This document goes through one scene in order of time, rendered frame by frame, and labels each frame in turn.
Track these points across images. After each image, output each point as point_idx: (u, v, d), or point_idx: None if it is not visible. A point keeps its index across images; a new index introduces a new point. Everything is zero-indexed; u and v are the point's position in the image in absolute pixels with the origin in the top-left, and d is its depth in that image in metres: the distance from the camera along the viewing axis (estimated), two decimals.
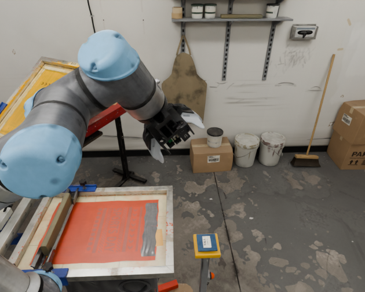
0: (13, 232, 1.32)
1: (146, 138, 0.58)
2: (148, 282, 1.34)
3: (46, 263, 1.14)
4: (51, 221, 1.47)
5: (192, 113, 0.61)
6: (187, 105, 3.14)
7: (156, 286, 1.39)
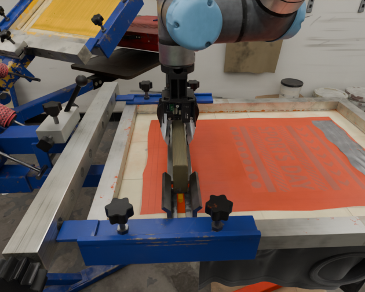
0: (90, 148, 0.60)
1: (157, 110, 0.61)
2: None
3: (212, 197, 0.42)
4: (151, 143, 0.75)
5: (194, 124, 0.64)
6: (258, 46, 2.42)
7: None
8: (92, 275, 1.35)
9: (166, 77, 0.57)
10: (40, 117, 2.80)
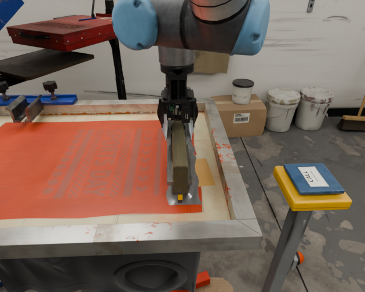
0: None
1: (157, 110, 0.61)
2: (181, 267, 0.60)
3: None
4: None
5: (193, 124, 0.64)
6: None
7: (196, 277, 0.65)
8: None
9: (165, 77, 0.57)
10: None
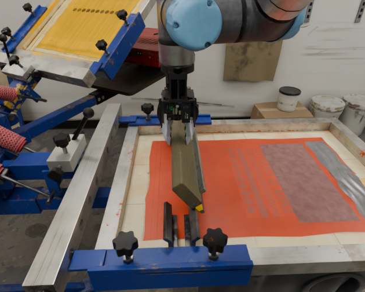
0: (97, 175, 0.65)
1: (157, 110, 0.61)
2: None
3: (209, 231, 0.47)
4: (153, 167, 0.79)
5: (194, 124, 0.64)
6: (256, 55, 2.47)
7: None
8: None
9: (166, 77, 0.57)
10: None
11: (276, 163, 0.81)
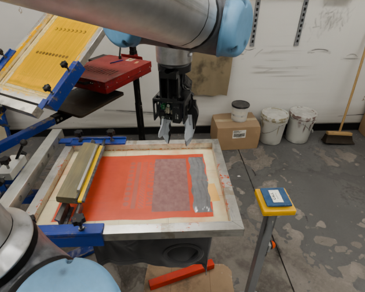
0: (28, 182, 1.03)
1: None
2: (200, 247, 1.05)
3: (76, 214, 0.85)
4: None
5: (193, 126, 0.63)
6: (210, 74, 2.85)
7: (208, 254, 1.10)
8: None
9: None
10: None
11: (159, 172, 1.19)
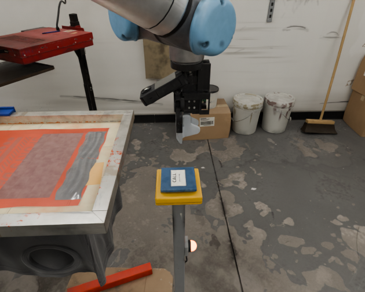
0: None
1: (182, 119, 0.59)
2: (72, 250, 0.75)
3: None
4: None
5: None
6: None
7: (91, 259, 0.80)
8: None
9: (183, 78, 0.56)
10: None
11: (38, 149, 0.89)
